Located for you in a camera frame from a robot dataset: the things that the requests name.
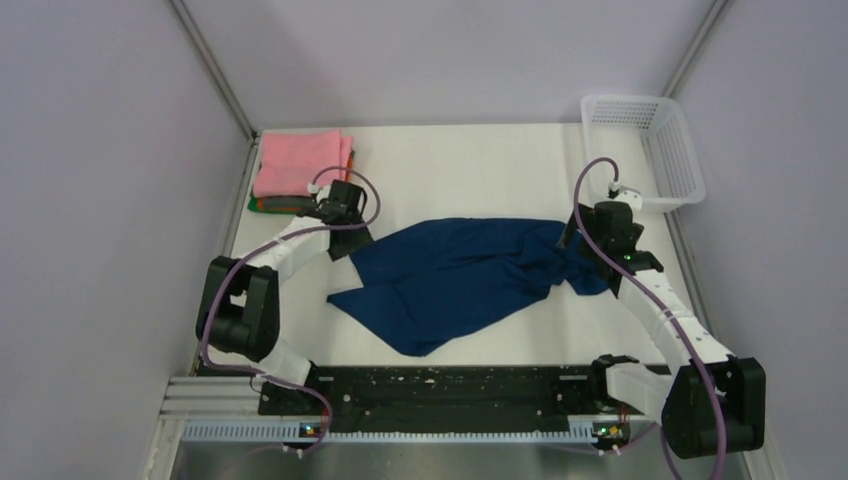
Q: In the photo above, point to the navy blue t shirt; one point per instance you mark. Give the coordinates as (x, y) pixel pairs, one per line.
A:
(439, 280)

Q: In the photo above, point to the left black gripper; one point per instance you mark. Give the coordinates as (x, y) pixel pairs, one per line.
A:
(361, 237)

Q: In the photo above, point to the white plastic basket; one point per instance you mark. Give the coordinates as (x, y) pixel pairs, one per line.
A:
(649, 139)

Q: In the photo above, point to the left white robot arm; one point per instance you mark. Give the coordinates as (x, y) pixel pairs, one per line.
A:
(239, 318)

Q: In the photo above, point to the white slotted cable duct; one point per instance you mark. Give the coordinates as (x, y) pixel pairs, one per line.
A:
(245, 431)

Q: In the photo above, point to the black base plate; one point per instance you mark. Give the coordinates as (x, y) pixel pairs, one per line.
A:
(446, 399)

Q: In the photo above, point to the grey folded t shirt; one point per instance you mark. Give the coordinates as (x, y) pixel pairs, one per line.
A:
(289, 204)

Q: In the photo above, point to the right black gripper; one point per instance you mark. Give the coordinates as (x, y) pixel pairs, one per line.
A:
(588, 218)

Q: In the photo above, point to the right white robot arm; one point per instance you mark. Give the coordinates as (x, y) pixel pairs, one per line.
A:
(710, 399)

